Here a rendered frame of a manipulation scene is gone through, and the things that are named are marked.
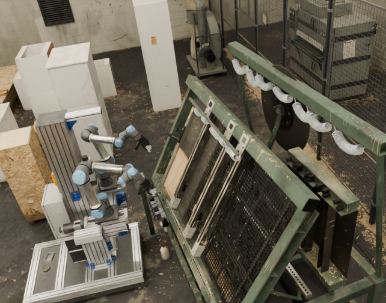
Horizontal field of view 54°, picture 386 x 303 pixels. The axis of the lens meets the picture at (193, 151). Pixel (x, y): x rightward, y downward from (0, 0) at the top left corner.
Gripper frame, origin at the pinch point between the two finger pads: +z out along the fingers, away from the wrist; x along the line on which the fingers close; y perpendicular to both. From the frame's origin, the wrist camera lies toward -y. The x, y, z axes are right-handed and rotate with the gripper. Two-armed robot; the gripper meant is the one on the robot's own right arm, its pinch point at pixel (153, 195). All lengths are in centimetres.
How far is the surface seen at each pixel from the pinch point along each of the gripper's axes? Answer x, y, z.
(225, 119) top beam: 3, 92, -21
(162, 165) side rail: 92, -4, 36
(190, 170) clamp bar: 27.8, 33.7, 19.0
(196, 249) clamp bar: -44, 9, 42
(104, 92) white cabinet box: 539, -124, 71
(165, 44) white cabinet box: 423, 56, 29
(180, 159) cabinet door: 60, 25, 22
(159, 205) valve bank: 52, -25, 52
